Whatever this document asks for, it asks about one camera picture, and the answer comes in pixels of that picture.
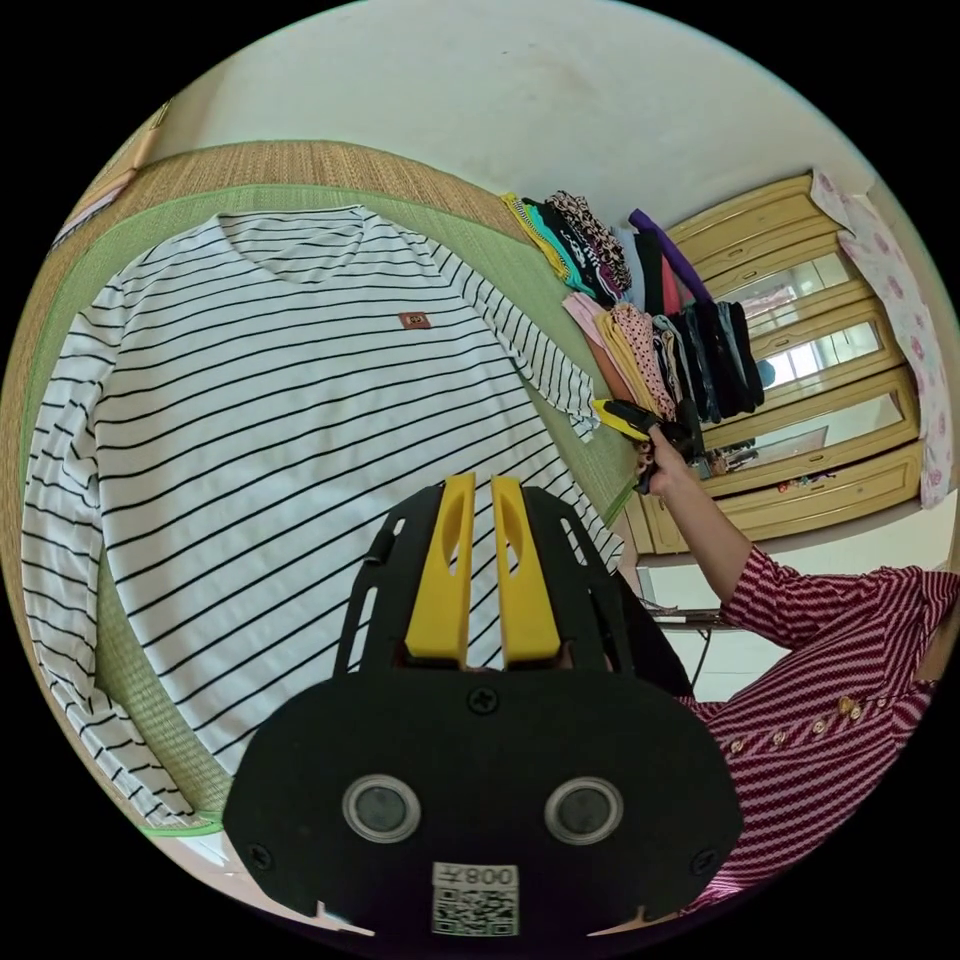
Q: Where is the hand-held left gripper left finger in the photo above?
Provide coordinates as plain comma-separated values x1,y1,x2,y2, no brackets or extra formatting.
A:
404,472,478,667

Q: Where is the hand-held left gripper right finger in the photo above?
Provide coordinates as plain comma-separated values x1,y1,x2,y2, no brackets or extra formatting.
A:
490,473,562,667

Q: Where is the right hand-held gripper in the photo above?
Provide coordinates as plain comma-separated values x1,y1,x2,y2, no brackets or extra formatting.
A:
591,398,707,496

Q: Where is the white striped long sleeve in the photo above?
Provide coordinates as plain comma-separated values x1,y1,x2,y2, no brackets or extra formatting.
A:
20,205,626,828

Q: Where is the person's right hand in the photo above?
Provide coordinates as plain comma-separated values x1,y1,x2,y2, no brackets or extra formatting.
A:
632,424,689,498

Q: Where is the pile of clothes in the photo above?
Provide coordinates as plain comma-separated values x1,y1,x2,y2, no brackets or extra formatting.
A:
500,190,767,426

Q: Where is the wooden cupboard with mirrors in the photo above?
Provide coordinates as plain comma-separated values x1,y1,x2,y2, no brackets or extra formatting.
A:
620,172,928,558

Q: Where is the person's body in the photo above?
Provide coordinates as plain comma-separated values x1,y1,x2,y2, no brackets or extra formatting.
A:
674,545,960,913

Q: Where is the floral curtain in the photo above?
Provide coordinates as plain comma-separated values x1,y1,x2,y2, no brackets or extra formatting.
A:
812,170,959,511

